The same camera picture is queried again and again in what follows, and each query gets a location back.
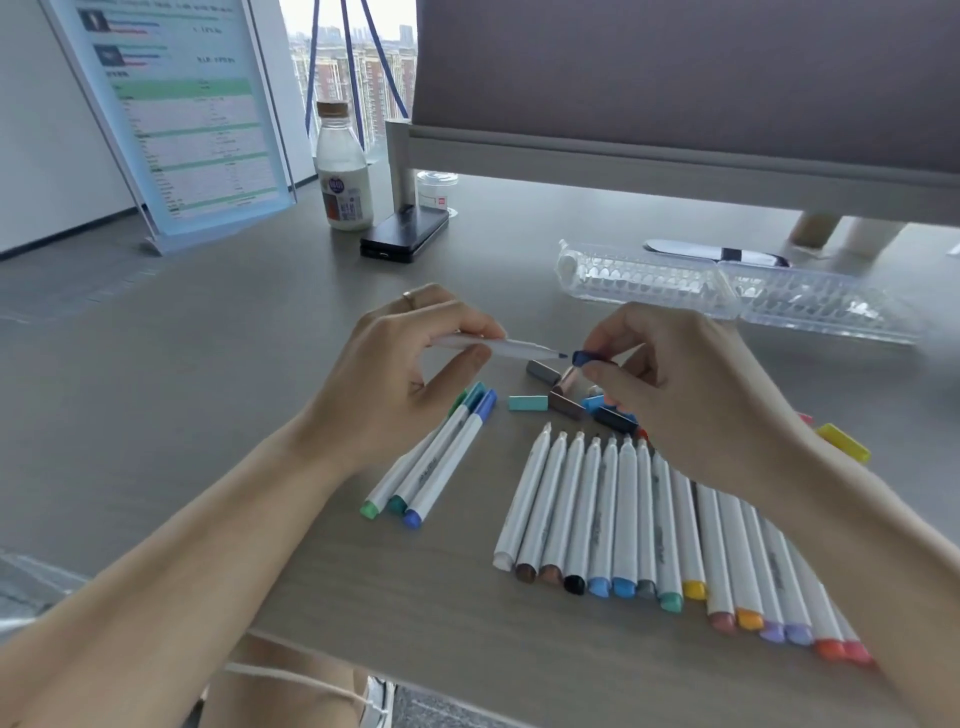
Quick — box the person's left hand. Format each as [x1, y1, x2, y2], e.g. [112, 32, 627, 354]
[299, 283, 509, 470]

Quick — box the person's right hand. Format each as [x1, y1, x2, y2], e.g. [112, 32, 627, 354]
[581, 301, 819, 500]

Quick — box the blue-ended white marker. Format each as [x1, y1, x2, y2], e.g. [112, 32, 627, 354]
[402, 388, 499, 530]

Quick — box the navy-ended white marker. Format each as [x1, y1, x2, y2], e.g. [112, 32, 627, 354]
[431, 335, 570, 360]

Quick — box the clear plastic marker case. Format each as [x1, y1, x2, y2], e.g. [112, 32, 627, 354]
[554, 239, 924, 346]

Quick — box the orange-tipped white marker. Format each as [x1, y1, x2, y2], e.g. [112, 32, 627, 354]
[716, 491, 766, 631]

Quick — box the set of red-toned markers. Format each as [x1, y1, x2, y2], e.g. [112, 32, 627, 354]
[669, 468, 879, 669]

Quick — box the red-tipped white marker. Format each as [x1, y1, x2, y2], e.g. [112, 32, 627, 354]
[783, 539, 847, 663]

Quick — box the pink-ended white marker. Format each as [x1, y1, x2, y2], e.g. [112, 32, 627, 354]
[828, 599, 877, 667]

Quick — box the person's right forearm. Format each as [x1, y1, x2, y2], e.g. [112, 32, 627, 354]
[757, 442, 960, 728]

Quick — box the person's left forearm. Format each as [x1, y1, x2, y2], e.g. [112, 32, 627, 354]
[0, 419, 346, 728]

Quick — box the person's bare leg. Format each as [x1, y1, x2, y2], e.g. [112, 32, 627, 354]
[198, 633, 373, 728]

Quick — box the black rectangular power bank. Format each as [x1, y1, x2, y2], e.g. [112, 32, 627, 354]
[359, 203, 450, 264]

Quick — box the white milk bottle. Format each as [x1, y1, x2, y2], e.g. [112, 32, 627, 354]
[314, 99, 375, 232]

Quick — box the small clear jar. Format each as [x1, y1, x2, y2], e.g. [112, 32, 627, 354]
[416, 170, 460, 215]

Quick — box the brown paper cup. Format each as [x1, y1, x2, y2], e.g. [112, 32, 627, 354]
[787, 212, 841, 250]

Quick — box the white paper cup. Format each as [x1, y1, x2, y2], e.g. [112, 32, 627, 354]
[843, 217, 907, 258]

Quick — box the grey desk divider shelf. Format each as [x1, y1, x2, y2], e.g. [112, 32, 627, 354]
[412, 0, 960, 178]

